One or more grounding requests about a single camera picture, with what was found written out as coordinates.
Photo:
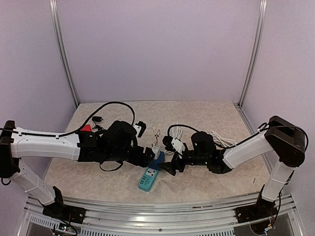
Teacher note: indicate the aluminium frame post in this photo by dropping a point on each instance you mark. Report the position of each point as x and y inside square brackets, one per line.
[254, 53]
[62, 51]

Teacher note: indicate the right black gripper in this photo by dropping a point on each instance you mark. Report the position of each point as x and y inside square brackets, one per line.
[172, 169]

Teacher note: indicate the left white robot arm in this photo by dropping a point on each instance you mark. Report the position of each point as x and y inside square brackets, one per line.
[118, 143]

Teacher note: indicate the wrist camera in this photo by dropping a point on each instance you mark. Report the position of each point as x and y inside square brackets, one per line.
[174, 145]
[140, 128]

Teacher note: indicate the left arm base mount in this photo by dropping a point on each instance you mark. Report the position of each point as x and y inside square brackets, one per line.
[59, 210]

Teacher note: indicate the right aluminium frame post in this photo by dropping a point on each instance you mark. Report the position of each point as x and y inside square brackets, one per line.
[254, 53]

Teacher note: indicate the blue cube socket adapter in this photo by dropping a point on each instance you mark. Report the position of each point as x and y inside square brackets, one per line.
[155, 162]

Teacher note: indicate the red cube socket adapter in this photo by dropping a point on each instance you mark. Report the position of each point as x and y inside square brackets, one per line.
[87, 128]

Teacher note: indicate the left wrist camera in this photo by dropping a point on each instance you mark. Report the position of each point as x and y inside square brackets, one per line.
[140, 128]

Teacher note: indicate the black charger plug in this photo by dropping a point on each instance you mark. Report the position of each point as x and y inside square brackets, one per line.
[97, 119]

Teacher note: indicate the left aluminium frame post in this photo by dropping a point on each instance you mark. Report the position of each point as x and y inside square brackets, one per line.
[62, 51]

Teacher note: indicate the aluminium front rail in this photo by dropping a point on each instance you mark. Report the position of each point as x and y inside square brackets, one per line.
[205, 218]

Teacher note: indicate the teal power strip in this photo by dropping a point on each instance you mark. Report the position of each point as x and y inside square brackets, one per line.
[148, 179]

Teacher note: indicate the small white charger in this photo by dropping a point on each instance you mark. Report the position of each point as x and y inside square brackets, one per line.
[156, 151]

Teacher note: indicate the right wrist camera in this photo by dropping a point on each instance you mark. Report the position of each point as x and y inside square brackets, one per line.
[174, 145]

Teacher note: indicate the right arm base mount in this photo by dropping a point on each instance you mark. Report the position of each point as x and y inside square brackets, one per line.
[259, 210]

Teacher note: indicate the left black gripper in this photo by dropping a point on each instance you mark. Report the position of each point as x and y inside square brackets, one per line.
[146, 160]

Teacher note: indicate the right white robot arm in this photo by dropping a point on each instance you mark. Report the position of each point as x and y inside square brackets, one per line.
[288, 141]

